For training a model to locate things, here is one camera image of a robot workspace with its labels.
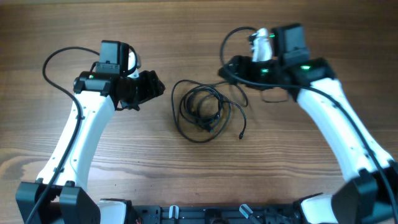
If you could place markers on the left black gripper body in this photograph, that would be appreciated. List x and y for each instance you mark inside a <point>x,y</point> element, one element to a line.
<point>143,91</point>

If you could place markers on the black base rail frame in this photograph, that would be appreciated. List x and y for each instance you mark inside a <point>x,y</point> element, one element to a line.
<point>269,214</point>

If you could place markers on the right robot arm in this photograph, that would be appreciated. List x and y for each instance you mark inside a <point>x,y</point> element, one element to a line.
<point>281,59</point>

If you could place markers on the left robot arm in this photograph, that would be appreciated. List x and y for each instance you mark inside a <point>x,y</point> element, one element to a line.
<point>115,82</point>

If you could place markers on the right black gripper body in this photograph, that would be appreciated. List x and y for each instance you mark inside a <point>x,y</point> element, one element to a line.
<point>260,72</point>

